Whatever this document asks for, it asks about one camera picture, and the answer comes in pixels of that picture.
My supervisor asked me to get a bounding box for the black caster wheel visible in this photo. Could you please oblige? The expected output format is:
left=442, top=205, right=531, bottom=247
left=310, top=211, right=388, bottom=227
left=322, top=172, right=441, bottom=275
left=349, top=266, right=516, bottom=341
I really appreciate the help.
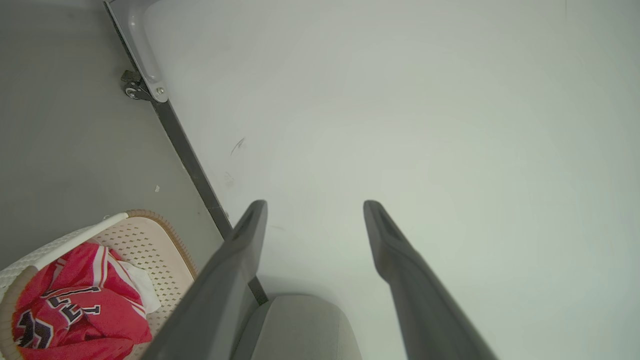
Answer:
left=120, top=69, right=152, bottom=102

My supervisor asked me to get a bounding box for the red jersey with black lettering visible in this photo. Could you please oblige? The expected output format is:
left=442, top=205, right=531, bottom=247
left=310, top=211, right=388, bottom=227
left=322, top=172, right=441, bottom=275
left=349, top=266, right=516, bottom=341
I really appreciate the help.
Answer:
left=12, top=242, right=153, bottom=360

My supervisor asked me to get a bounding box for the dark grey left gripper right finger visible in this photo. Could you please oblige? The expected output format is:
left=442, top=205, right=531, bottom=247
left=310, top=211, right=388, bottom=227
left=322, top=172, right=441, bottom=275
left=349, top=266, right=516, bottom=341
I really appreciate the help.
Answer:
left=363, top=200, right=499, bottom=360

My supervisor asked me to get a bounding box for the cream perforated laundry basket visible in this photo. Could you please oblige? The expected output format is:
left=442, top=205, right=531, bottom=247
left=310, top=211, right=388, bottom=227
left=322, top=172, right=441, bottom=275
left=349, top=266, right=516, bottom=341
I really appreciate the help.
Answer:
left=0, top=209, right=199, bottom=360

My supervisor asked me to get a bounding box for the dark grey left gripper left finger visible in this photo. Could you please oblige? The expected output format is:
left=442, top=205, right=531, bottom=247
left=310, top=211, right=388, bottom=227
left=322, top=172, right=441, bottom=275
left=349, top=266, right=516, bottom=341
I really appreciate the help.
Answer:
left=140, top=199, right=269, bottom=360

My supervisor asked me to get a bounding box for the black baseboard strip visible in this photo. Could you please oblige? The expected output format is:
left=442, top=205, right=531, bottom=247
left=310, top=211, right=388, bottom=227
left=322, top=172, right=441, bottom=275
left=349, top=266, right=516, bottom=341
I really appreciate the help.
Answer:
left=103, top=0, right=270, bottom=306

